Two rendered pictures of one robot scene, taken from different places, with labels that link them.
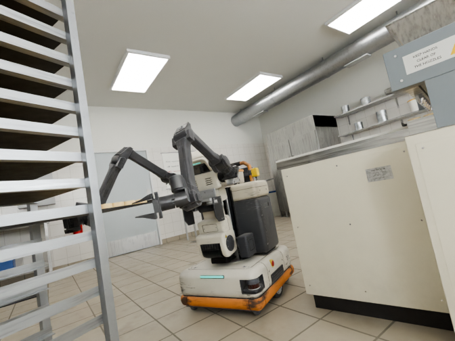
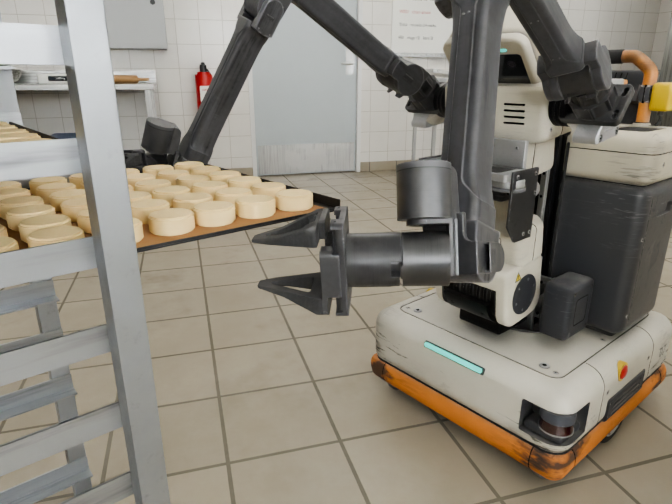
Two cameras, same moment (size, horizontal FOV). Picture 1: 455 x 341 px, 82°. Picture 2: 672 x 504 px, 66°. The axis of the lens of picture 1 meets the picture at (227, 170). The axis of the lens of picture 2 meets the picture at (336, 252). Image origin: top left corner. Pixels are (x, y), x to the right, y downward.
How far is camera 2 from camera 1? 0.58 m
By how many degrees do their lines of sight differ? 31
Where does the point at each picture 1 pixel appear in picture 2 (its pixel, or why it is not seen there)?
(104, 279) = (143, 472)
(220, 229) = (508, 254)
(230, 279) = (498, 386)
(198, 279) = (419, 347)
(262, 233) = (622, 286)
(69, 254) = not seen: hidden behind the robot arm
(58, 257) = not seen: hidden behind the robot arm
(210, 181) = (519, 116)
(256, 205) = (637, 209)
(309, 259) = not seen: outside the picture
